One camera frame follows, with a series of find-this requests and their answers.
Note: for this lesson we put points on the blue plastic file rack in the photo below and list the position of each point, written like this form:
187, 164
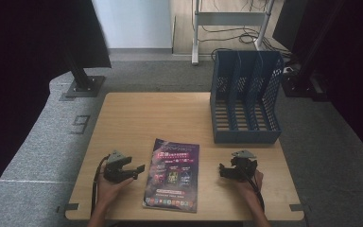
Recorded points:
245, 135

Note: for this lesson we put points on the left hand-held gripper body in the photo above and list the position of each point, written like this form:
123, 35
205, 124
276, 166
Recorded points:
115, 171

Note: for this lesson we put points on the person's right hand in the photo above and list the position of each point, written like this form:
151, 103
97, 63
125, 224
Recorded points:
249, 187

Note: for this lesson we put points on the black post with base plate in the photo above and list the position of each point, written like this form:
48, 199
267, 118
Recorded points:
83, 85
299, 85

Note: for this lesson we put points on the white metal stand frame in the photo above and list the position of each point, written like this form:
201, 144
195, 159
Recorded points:
196, 38

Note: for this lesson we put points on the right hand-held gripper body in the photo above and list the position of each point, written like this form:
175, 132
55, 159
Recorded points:
244, 167

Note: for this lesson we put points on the purple cover magazine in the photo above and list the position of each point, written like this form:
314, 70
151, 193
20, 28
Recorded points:
171, 176

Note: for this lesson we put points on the black curtain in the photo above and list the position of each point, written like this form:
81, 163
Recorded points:
28, 47

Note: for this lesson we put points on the person's left hand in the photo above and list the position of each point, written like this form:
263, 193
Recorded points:
110, 190

